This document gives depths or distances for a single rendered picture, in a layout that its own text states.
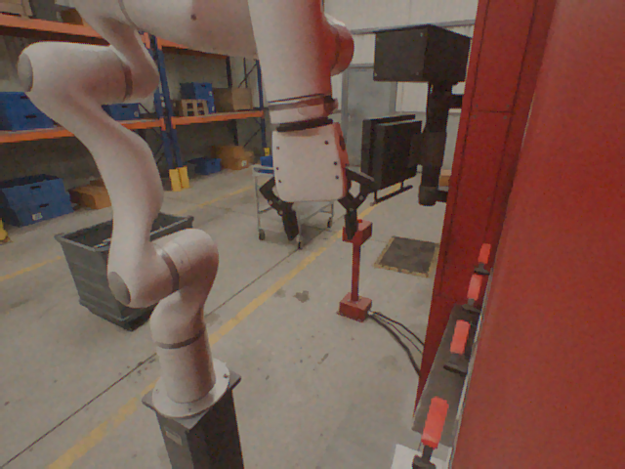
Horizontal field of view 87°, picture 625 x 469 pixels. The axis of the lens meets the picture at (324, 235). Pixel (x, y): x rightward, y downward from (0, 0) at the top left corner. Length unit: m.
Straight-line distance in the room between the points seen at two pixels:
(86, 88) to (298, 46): 0.43
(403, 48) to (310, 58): 1.15
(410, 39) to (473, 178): 0.60
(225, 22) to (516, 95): 0.99
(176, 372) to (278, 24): 0.75
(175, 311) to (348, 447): 0.49
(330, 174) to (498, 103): 0.95
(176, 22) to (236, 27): 0.08
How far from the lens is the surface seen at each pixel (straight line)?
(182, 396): 0.96
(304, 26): 0.42
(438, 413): 0.54
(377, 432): 0.89
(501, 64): 1.31
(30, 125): 5.81
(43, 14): 6.46
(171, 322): 0.83
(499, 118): 1.31
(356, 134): 8.18
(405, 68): 1.54
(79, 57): 0.75
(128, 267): 0.72
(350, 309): 2.76
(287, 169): 0.45
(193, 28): 0.53
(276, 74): 0.42
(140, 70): 0.78
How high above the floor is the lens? 1.72
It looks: 24 degrees down
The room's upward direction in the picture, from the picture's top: straight up
